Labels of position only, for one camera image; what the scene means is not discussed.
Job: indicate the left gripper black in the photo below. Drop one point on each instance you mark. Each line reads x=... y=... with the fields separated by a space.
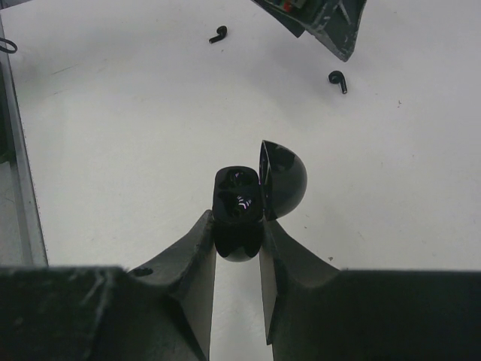
x=333 y=23

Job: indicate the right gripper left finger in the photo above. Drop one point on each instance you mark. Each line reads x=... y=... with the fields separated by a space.
x=161 y=310

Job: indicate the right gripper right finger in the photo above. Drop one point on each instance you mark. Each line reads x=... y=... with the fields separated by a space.
x=314 y=311

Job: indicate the black earbud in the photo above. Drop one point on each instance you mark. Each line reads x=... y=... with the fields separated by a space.
x=337 y=78
x=221 y=33

